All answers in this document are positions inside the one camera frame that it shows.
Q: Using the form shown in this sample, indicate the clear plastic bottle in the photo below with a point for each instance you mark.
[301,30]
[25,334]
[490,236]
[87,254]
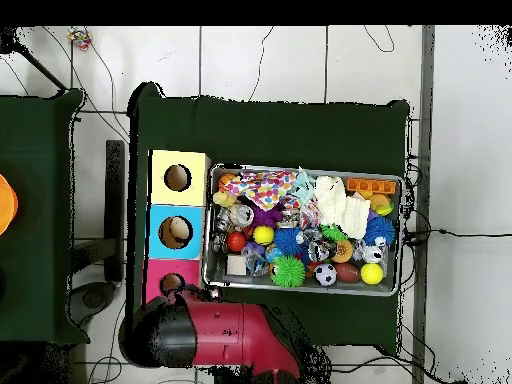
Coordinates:
[255,258]

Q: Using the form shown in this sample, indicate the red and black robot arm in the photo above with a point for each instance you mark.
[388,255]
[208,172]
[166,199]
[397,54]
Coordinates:
[224,332]

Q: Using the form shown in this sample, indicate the wooden box with three holes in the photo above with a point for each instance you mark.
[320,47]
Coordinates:
[196,188]

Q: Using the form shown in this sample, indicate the polka dot cloth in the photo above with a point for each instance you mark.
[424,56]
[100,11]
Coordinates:
[264,188]

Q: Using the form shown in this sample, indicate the small red ball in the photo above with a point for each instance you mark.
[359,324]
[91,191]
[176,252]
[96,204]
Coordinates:
[236,241]

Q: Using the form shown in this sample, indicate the blue spiky ball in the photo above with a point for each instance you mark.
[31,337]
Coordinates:
[288,241]
[380,231]

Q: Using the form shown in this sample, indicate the green spiky ball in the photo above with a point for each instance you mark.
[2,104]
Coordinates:
[288,272]

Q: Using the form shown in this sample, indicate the white knitted cloth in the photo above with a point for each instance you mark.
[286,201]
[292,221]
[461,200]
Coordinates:
[340,204]

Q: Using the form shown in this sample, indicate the small soccer ball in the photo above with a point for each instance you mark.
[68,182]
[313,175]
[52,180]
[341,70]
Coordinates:
[326,275]

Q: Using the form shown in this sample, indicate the orange toy building block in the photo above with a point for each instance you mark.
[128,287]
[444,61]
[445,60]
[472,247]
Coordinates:
[370,186]

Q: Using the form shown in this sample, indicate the smooth yellow ball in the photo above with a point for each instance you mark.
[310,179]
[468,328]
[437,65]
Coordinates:
[371,274]

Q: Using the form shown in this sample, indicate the green cloth side table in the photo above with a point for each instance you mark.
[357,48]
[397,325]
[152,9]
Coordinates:
[40,200]

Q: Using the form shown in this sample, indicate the small colourful floor toy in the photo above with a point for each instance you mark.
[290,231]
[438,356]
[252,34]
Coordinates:
[78,37]

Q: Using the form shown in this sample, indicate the orange round object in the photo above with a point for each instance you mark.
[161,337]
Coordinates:
[6,204]

